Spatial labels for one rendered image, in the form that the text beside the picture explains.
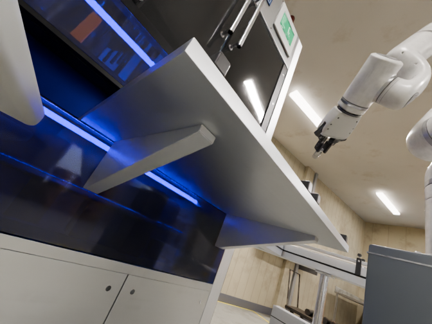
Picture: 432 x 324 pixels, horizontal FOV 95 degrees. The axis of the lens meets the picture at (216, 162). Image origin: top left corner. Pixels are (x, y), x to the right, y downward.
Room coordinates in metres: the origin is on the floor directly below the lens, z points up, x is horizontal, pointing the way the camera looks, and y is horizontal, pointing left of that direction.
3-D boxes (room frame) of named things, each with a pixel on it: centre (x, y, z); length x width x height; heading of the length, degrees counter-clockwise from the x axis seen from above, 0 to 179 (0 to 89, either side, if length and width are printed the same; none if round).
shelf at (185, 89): (0.54, -0.05, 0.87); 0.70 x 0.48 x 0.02; 130
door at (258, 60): (0.73, 0.00, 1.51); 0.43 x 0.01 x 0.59; 130
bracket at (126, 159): (0.37, 0.14, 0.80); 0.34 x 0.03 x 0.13; 40
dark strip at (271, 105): (0.84, -0.15, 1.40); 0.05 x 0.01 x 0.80; 130
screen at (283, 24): (0.76, -0.07, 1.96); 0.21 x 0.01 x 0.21; 130
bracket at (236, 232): (0.69, -0.24, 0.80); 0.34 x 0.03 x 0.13; 40
